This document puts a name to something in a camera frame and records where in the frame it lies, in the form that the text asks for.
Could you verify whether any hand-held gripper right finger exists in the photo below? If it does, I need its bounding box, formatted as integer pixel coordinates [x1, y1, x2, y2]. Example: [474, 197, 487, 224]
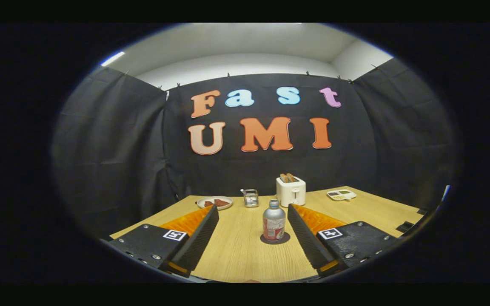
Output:
[287, 204, 400, 277]

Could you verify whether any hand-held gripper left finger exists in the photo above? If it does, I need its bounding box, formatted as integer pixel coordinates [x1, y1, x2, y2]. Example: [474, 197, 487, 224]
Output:
[107, 204, 220, 278]

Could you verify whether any silver bottle with red label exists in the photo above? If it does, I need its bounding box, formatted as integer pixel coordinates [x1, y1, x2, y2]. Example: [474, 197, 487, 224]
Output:
[262, 199, 286, 241]

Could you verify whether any dark brown round coaster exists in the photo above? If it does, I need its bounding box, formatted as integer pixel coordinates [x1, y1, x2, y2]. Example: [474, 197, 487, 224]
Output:
[260, 232, 291, 245]

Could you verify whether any white round plate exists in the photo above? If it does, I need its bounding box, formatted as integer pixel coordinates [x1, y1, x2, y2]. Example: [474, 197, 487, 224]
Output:
[197, 196, 234, 210]

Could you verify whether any wooden table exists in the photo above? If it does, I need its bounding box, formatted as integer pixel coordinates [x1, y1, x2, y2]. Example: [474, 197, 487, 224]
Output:
[110, 186, 424, 283]

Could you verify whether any white toaster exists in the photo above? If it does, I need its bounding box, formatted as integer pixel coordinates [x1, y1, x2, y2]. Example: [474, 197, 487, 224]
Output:
[276, 176, 307, 208]

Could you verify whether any white divided tray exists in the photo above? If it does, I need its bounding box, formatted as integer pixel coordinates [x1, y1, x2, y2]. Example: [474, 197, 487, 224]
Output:
[327, 189, 357, 201]

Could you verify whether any small ceiling light panel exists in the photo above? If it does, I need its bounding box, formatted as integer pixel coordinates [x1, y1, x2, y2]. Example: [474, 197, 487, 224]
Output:
[100, 51, 125, 67]

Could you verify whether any metal wire basket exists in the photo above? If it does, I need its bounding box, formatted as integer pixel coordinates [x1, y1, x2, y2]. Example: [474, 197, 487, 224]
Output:
[241, 189, 259, 208]

